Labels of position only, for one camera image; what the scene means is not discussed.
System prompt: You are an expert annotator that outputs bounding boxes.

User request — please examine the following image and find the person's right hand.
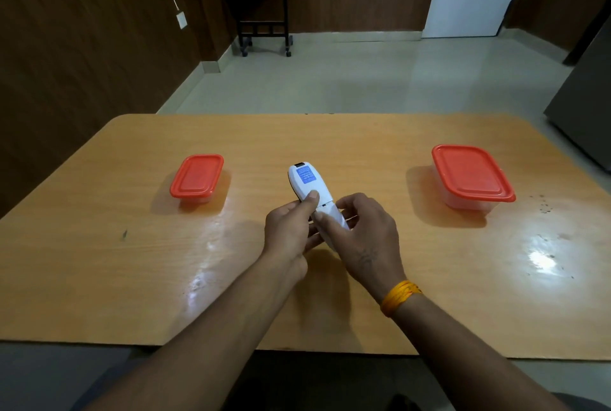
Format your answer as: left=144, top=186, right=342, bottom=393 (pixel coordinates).
left=312, top=193, right=407, bottom=304

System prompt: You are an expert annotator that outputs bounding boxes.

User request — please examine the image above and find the person's left hand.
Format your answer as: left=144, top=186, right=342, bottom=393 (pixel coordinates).
left=261, top=190, right=325, bottom=285

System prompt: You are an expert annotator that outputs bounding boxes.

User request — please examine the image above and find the white remote control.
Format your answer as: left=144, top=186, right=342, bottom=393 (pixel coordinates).
left=288, top=162, right=351, bottom=251

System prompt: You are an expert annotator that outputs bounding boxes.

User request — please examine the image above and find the person's left forearm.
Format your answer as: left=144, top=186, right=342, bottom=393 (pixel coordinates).
left=84, top=253, right=298, bottom=411

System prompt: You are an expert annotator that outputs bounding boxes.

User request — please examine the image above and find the person's right forearm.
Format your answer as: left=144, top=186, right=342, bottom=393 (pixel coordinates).
left=380, top=293, right=572, bottom=411

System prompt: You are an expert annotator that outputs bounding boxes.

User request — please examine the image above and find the wooden table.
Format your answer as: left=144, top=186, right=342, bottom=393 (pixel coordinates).
left=0, top=113, right=611, bottom=362

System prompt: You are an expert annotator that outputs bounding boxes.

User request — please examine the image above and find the yellow thread wristband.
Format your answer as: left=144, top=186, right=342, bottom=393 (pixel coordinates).
left=380, top=280, right=424, bottom=318

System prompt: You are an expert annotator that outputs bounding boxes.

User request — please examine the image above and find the small red-lidded plastic container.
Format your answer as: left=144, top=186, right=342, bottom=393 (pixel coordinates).
left=170, top=154, right=225, bottom=203

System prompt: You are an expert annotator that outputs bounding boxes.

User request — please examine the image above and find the large red-lidded plastic container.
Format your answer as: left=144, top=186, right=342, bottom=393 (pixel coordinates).
left=432, top=144, right=516, bottom=212

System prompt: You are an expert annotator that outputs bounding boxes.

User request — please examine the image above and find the black wheeled side table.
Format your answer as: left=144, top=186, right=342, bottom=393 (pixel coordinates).
left=221, top=0, right=296, bottom=58

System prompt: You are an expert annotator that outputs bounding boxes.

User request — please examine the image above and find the grey cabinet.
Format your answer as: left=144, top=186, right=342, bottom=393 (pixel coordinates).
left=544, top=15, right=611, bottom=173

